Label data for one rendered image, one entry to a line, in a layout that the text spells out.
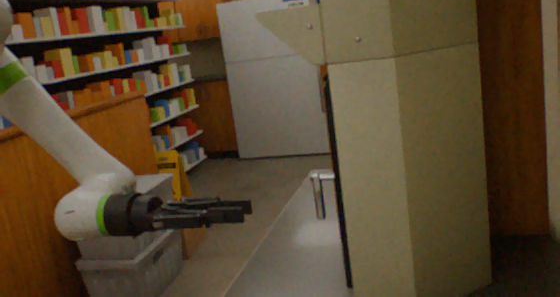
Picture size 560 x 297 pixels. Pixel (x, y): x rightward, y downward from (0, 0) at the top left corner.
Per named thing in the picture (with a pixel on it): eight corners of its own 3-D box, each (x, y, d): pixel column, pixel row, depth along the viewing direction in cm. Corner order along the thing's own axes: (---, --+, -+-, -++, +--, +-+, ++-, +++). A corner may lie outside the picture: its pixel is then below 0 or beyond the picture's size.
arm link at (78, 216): (53, 252, 114) (35, 207, 110) (86, 220, 125) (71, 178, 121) (110, 251, 110) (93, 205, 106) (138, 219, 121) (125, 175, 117)
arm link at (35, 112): (-15, 117, 120) (7, 85, 115) (19, 99, 130) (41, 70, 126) (104, 228, 125) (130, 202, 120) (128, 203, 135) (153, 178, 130)
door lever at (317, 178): (343, 221, 100) (345, 215, 102) (337, 171, 98) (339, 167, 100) (314, 222, 101) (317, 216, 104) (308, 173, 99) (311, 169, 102)
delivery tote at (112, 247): (183, 220, 351) (175, 172, 344) (136, 262, 294) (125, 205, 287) (127, 222, 362) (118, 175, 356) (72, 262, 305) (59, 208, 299)
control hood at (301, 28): (353, 49, 120) (348, 3, 118) (327, 64, 90) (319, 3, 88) (303, 55, 123) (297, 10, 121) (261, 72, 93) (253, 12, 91)
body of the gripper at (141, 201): (125, 203, 107) (167, 202, 104) (147, 190, 115) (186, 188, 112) (132, 239, 108) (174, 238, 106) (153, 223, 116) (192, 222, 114)
